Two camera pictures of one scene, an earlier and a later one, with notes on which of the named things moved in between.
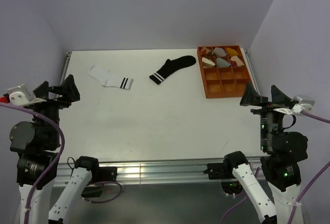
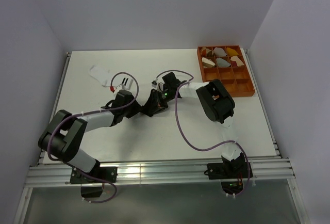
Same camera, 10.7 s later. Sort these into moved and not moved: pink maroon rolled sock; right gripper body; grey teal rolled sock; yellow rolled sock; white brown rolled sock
Moved: right gripper body
Not moved: pink maroon rolled sock; yellow rolled sock; grey teal rolled sock; white brown rolled sock
